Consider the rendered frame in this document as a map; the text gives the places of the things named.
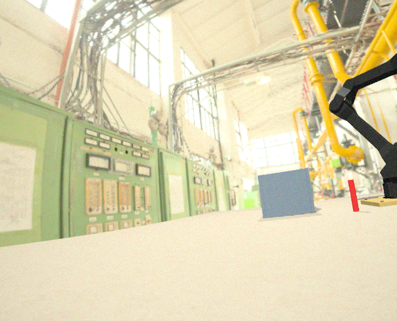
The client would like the red peg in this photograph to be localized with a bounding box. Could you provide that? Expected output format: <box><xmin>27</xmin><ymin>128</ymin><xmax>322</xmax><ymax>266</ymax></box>
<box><xmin>348</xmin><ymin>180</ymin><xmax>359</xmax><ymax>212</ymax></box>

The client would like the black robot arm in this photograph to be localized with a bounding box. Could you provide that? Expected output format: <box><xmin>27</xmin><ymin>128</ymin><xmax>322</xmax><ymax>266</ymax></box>
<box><xmin>329</xmin><ymin>53</ymin><xmax>397</xmax><ymax>199</ymax></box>

